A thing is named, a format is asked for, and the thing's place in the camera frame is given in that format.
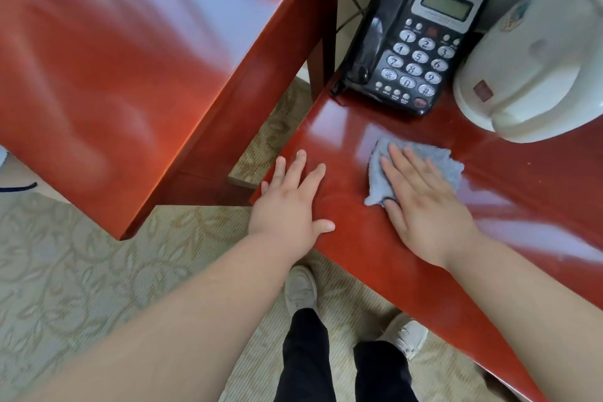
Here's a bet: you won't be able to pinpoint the person's right hand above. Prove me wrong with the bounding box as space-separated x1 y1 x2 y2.
379 142 481 271

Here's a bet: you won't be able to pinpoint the person's left hand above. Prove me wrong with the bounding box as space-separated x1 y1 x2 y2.
247 149 336 261

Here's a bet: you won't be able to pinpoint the grey-blue cleaning cloth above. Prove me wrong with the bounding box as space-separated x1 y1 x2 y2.
363 136 466 209

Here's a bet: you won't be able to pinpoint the person's right forearm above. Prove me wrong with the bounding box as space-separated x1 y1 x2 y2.
442 232 603 402

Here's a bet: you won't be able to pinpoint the person's left forearm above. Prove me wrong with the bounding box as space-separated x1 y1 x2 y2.
14 232 303 402

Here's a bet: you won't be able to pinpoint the person's left white shoe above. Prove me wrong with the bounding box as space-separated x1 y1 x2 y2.
284 266 319 318

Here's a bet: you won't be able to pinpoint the person's white shoe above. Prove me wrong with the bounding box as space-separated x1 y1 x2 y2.
379 313 430 362
284 266 319 318

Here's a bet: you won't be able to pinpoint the person's right white shoe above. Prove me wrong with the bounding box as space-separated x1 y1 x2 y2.
379 313 430 362

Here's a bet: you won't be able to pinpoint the person's black trousers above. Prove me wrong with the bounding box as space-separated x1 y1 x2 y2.
273 307 420 402

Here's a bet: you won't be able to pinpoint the red wooden table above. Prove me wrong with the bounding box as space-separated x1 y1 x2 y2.
249 29 603 402

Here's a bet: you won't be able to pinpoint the black telephone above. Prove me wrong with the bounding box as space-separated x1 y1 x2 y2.
337 0 489 117

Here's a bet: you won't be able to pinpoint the white electric kettle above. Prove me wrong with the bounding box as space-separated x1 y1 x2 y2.
453 0 603 144

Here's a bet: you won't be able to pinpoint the large red wooden desk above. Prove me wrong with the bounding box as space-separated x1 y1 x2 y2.
0 0 341 241

